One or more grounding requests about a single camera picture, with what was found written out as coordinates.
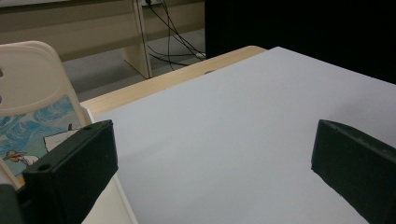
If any black curtain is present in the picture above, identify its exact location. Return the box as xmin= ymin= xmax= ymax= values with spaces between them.
xmin=204 ymin=0 xmax=396 ymax=86

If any bundle of black hanging cables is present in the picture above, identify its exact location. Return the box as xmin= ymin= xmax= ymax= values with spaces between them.
xmin=141 ymin=0 xmax=207 ymax=71

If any white board sheet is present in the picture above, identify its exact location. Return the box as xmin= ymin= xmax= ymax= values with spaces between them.
xmin=92 ymin=46 xmax=396 ymax=224

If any light wooden table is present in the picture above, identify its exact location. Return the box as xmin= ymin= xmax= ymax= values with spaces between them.
xmin=79 ymin=45 xmax=269 ymax=118

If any wooden desk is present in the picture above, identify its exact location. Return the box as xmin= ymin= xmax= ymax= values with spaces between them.
xmin=0 ymin=0 xmax=206 ymax=79

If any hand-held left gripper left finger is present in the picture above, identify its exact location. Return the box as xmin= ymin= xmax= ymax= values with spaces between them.
xmin=21 ymin=119 xmax=120 ymax=224

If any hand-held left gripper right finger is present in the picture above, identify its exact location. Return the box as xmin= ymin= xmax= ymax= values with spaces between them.
xmin=311 ymin=119 xmax=396 ymax=224

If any small wooden block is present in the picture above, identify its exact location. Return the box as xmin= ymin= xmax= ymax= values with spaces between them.
xmin=0 ymin=40 xmax=92 ymax=189

